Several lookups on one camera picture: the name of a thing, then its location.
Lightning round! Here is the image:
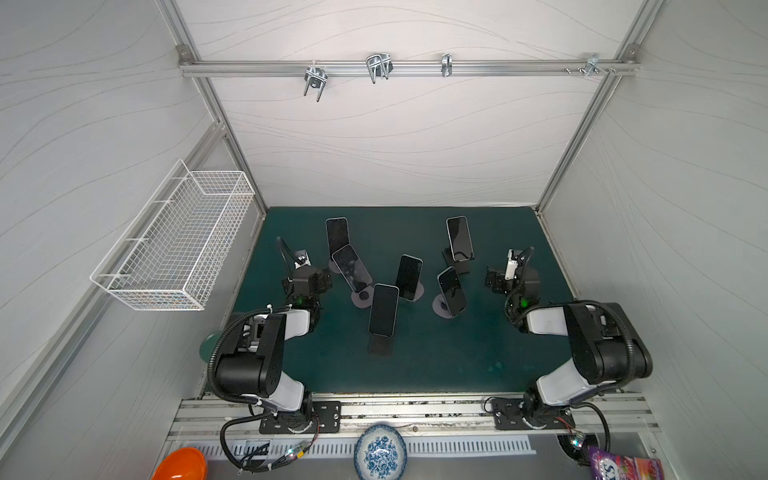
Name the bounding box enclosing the metal u-bolt clamp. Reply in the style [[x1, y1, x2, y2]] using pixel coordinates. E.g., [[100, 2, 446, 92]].
[[303, 66, 328, 102], [365, 53, 393, 84]]

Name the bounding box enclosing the orange plastic bowl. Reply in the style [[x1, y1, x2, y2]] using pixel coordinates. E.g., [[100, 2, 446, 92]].
[[151, 447, 208, 480]]

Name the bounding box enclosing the green table mat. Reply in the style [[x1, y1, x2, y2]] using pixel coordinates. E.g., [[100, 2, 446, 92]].
[[234, 207, 572, 393]]

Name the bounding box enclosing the white slotted cable duct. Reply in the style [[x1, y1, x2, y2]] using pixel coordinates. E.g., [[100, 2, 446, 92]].
[[228, 435, 536, 459]]

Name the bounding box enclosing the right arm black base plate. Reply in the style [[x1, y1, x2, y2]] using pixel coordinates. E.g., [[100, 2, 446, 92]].
[[483, 397, 575, 431]]

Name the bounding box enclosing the purple round stand middle left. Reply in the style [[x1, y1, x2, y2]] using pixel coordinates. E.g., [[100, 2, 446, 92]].
[[350, 285, 374, 309]]

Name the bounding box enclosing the purple round stand front right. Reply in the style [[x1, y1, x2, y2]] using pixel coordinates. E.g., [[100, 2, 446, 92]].
[[432, 294, 454, 319]]

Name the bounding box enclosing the blue white ceramic bowl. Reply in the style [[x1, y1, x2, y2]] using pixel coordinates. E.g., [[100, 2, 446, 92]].
[[353, 424, 408, 480]]

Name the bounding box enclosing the purple phone middle left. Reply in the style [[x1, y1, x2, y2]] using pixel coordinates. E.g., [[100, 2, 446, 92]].
[[332, 244, 373, 293]]

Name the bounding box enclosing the black stand front centre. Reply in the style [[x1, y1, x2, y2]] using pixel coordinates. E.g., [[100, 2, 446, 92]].
[[367, 334, 395, 357]]

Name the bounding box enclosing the metal bracket far right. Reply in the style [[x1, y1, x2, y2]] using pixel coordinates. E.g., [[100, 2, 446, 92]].
[[563, 53, 618, 78]]

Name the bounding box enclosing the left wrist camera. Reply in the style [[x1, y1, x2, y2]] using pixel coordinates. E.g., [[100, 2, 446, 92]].
[[293, 249, 311, 269]]

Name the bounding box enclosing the green cap clear jar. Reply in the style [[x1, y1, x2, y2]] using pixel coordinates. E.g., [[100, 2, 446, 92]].
[[199, 331, 222, 364]]

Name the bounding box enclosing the black stand back right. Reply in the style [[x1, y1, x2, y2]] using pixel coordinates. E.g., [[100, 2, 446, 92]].
[[442, 247, 471, 275]]

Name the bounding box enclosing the teal phone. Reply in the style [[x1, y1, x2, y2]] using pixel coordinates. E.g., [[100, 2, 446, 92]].
[[368, 283, 400, 337], [395, 254, 423, 291], [437, 267, 467, 318]]

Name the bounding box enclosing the white wire basket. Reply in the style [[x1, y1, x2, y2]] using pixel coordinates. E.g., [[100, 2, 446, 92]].
[[90, 159, 254, 312]]

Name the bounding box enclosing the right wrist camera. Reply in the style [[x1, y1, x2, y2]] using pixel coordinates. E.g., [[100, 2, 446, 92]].
[[504, 249, 522, 281]]

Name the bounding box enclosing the metal u-bolt clamp left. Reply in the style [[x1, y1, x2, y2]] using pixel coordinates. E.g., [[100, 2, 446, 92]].
[[303, 66, 328, 102]]

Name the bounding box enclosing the purple phone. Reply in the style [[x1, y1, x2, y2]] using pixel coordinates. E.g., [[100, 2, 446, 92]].
[[325, 217, 350, 257], [332, 244, 373, 293]]

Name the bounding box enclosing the metal u-bolt clamp centre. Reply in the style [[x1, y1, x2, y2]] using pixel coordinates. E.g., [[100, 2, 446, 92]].
[[365, 53, 393, 84]]

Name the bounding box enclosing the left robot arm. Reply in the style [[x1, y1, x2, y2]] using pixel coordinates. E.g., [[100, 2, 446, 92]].
[[206, 265, 332, 433]]

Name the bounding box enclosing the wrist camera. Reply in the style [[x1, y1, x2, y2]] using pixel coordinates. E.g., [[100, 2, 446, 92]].
[[293, 249, 311, 269], [504, 249, 522, 281]]

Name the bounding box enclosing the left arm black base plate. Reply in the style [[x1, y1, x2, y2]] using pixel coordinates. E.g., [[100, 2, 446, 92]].
[[259, 398, 341, 435]]

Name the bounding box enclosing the black stand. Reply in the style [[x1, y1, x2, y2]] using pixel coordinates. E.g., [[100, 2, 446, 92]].
[[442, 247, 471, 275], [367, 334, 395, 357]]

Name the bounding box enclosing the purple round stand centre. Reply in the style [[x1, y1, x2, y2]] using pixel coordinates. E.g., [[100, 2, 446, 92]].
[[399, 282, 425, 302]]

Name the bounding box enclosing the metal clamp right of centre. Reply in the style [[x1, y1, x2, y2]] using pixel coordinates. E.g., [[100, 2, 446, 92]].
[[441, 53, 453, 78]]

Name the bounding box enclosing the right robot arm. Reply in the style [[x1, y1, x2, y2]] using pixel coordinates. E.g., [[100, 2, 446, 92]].
[[484, 268, 653, 431]]

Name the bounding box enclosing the purple snack bag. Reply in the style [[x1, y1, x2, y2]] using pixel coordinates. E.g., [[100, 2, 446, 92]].
[[588, 447, 665, 480]]

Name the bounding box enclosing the aluminium cross bar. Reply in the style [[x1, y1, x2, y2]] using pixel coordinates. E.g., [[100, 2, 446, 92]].
[[179, 57, 641, 78]]

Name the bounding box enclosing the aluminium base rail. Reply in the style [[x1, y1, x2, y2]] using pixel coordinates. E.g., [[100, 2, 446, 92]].
[[166, 392, 661, 442]]

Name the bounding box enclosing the purple phone back left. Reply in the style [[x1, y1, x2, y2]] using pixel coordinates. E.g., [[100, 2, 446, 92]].
[[325, 217, 350, 257]]

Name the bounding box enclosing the white phone back right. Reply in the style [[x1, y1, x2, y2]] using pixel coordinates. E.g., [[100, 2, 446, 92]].
[[446, 216, 474, 261]]

